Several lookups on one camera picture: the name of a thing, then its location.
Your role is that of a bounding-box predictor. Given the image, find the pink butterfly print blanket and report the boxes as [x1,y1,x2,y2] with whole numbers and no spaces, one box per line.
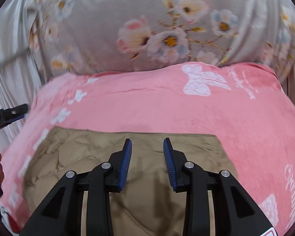
[1,62,295,235]

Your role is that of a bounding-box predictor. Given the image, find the grey floral bedding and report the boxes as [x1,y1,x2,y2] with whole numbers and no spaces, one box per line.
[25,0,295,81]

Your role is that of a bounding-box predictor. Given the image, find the silver grey curtain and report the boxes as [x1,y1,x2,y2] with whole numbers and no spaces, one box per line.
[0,0,50,148]

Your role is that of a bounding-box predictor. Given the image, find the olive quilted puffer jacket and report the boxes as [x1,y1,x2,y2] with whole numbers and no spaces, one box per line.
[22,126,239,236]

